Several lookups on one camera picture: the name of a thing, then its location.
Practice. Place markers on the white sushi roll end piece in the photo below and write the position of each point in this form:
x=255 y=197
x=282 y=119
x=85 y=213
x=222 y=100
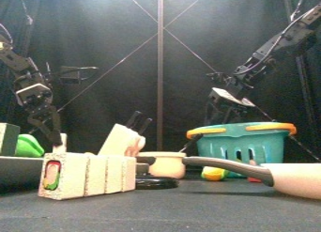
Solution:
x=62 y=176

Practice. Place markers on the small cream toy pot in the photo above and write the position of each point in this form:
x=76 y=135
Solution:
x=167 y=165

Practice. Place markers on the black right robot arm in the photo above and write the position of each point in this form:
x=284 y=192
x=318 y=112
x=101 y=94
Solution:
x=280 y=44

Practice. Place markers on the cream toy knife block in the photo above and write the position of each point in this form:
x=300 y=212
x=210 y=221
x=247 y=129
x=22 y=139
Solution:
x=120 y=142

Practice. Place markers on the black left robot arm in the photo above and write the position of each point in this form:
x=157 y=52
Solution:
x=16 y=62

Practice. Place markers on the white sushi roll slice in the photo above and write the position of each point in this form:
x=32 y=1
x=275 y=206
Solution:
x=113 y=173
x=129 y=173
x=96 y=174

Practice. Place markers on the small white toy block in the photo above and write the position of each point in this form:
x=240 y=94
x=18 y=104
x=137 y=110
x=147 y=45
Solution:
x=60 y=143

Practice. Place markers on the black round lid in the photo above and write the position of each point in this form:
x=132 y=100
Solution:
x=156 y=182

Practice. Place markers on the yellow and red toy fruit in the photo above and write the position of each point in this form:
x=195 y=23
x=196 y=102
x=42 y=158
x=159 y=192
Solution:
x=214 y=173

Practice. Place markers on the green toy pepper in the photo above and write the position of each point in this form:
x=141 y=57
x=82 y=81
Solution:
x=28 y=146

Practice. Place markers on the vertical metal frame pole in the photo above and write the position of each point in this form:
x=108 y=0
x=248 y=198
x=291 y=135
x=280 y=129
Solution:
x=160 y=85

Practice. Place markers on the dark green box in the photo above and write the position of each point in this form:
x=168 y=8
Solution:
x=8 y=139

